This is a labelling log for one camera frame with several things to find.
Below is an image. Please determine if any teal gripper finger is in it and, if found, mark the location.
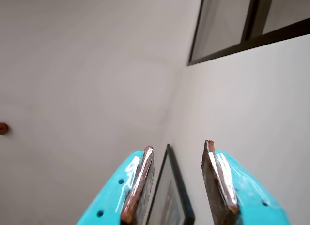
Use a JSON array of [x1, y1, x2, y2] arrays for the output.
[[201, 139, 291, 225], [76, 145, 155, 225]]

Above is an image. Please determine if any dark framed interior window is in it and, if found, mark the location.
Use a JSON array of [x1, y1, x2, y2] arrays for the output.
[[187, 0, 310, 66]]

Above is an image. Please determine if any black framed wall picture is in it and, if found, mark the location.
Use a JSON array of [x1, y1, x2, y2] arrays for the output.
[[145, 144, 196, 225]]

